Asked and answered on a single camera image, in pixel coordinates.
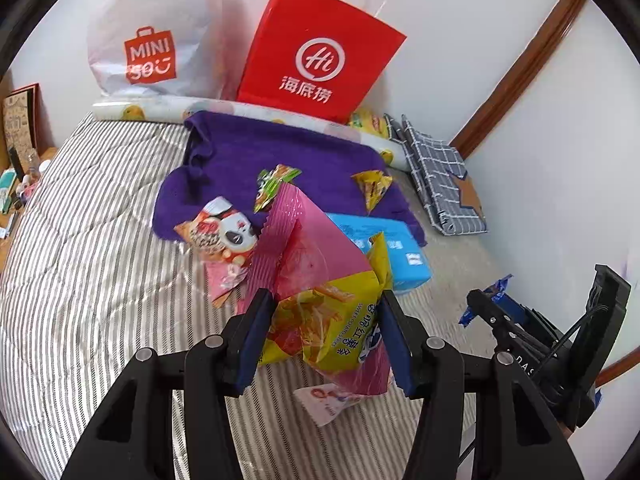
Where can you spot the white plastic shopping bag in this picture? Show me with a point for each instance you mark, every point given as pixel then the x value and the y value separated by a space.
pixel 150 25

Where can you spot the orange panda snack packet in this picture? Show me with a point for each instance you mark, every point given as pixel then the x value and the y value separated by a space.
pixel 220 232

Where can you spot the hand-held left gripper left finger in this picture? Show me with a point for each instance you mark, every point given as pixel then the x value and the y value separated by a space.
pixel 252 345

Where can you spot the dark blue snack packet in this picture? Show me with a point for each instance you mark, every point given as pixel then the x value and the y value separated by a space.
pixel 500 295

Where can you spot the pink snack packet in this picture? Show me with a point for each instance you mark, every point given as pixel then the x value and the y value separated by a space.
pixel 225 277

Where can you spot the grey checked cloth with star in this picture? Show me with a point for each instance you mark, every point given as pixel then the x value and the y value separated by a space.
pixel 442 180

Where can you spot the pink and yellow snack bag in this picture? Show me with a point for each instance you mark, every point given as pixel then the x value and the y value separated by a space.
pixel 325 280

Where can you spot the striped mattress pad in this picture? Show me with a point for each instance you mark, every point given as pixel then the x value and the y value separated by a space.
pixel 100 260

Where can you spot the blue tissue pack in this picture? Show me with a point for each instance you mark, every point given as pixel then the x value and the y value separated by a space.
pixel 405 250

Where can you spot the yellow triangular snack packet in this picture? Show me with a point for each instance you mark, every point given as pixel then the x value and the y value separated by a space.
pixel 372 187

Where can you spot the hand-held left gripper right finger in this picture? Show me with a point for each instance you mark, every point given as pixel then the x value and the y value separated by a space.
pixel 395 345

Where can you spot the yellow chip bag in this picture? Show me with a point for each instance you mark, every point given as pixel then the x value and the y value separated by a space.
pixel 367 122

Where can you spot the brown wooden trim strip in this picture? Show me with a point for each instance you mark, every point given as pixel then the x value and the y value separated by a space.
pixel 620 367

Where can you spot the small clear bottle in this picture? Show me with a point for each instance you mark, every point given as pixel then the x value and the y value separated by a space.
pixel 32 165

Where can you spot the wooden bedside table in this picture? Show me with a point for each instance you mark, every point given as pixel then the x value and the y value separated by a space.
pixel 47 152

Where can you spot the green snack packet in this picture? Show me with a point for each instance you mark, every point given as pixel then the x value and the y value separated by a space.
pixel 272 185

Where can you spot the rolled fruit print paper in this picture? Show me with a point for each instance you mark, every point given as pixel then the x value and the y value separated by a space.
pixel 155 110

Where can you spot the white small packet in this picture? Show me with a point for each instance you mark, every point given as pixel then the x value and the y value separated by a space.
pixel 325 402

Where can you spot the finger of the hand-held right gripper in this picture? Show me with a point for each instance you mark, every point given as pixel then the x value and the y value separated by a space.
pixel 539 326
pixel 492 317

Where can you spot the purple cloth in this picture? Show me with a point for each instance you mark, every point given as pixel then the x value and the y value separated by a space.
pixel 225 160

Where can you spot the red paper bag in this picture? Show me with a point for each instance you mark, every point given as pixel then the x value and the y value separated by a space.
pixel 320 55

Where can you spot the brown picture frame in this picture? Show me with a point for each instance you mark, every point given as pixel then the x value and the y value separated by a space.
pixel 20 115

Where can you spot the brown wooden door frame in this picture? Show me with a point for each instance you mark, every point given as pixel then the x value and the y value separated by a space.
pixel 520 70

